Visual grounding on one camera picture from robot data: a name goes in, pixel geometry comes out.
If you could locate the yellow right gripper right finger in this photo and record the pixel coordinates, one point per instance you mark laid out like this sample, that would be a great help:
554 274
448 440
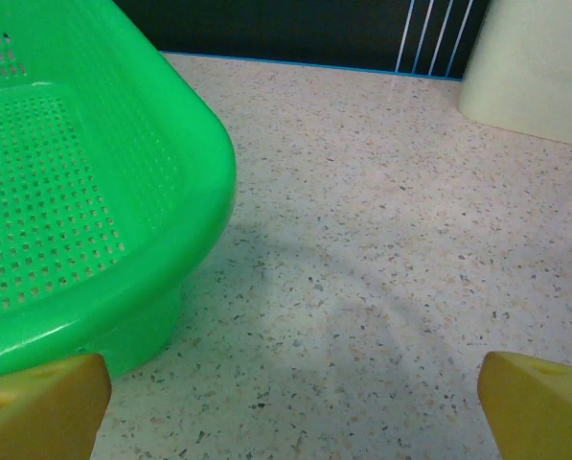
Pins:
539 412

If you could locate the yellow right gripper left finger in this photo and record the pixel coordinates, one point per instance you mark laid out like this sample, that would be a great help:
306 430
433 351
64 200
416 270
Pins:
41 412

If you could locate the green plastic basket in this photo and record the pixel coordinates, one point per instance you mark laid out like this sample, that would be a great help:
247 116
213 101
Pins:
98 191

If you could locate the cream knife block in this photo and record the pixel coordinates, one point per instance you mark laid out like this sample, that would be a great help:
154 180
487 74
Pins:
530 72

